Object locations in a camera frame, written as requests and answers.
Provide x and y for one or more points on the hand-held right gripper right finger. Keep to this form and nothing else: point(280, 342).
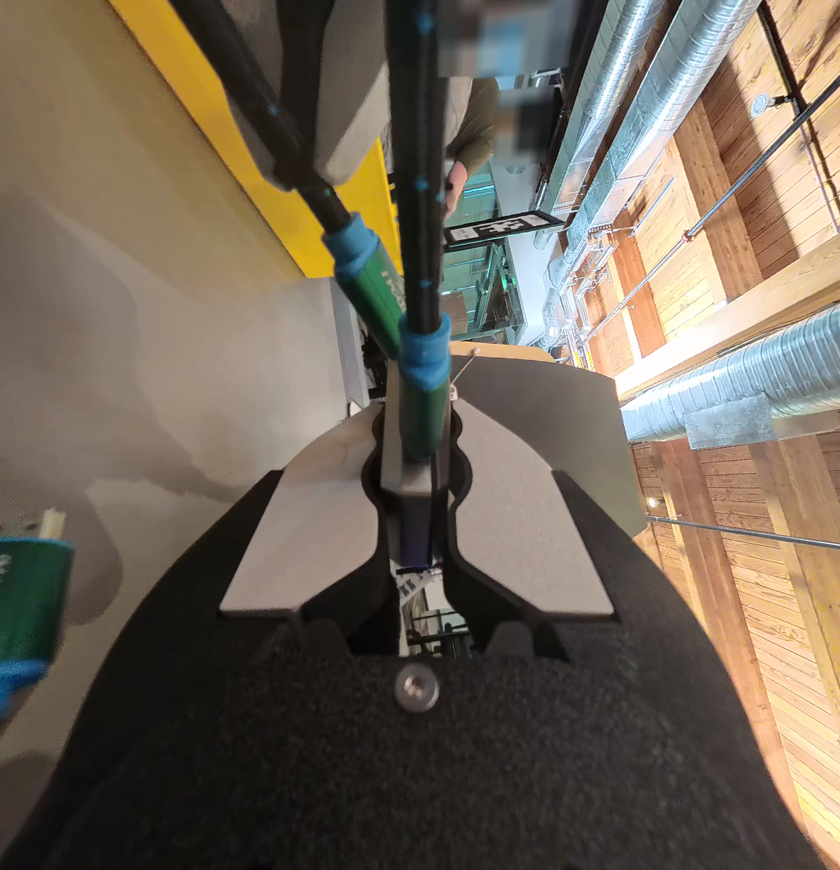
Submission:
point(535, 544)

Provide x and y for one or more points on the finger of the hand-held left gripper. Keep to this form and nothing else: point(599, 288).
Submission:
point(355, 88)
point(256, 136)

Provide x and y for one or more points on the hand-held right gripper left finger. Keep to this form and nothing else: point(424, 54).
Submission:
point(304, 544)

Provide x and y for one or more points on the yellow plastic bin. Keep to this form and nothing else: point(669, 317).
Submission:
point(284, 231)

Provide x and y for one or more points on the silver hub adapter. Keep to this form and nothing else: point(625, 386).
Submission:
point(406, 482)

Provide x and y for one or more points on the grey desk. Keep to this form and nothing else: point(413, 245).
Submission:
point(86, 340)

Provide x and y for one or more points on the wood-framed black panel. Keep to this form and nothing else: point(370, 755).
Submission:
point(562, 421)

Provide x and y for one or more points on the black white marker board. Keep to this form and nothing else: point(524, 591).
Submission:
point(501, 226)

